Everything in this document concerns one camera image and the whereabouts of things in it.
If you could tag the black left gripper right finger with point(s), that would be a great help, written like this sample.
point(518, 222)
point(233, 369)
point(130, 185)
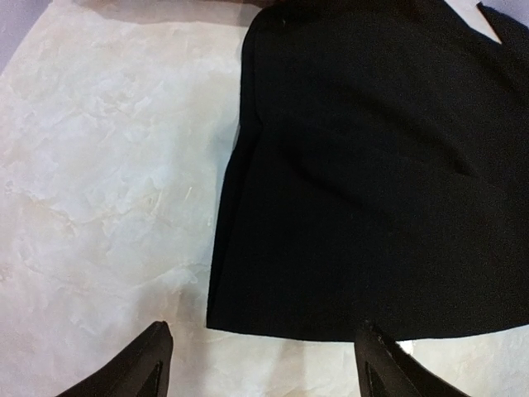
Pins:
point(385, 369)

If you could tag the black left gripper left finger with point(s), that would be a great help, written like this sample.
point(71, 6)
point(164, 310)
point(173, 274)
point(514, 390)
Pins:
point(140, 369)

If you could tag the black t-shirt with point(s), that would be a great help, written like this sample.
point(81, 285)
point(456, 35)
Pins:
point(380, 173)

